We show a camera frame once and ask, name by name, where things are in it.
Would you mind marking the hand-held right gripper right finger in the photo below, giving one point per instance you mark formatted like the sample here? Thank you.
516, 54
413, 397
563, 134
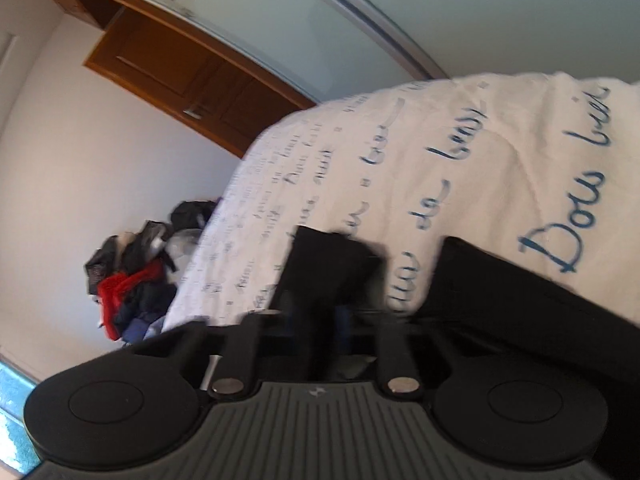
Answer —
397, 355

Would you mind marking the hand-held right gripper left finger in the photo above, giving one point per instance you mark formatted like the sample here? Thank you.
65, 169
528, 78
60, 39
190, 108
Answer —
240, 352

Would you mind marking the black pants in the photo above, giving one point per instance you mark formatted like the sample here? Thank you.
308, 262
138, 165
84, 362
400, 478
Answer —
327, 275

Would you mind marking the pile of clothes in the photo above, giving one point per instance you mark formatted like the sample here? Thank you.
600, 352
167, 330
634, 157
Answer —
130, 285

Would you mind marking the black backpack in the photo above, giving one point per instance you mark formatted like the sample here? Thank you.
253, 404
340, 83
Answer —
192, 212

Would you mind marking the white script-printed blanket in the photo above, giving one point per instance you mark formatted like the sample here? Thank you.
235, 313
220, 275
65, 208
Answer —
500, 160

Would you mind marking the brown wooden door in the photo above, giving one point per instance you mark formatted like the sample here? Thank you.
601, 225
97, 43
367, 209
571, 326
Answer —
200, 80

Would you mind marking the flower-patterned glass wardrobe door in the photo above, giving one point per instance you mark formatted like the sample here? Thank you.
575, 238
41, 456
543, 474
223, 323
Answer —
280, 10

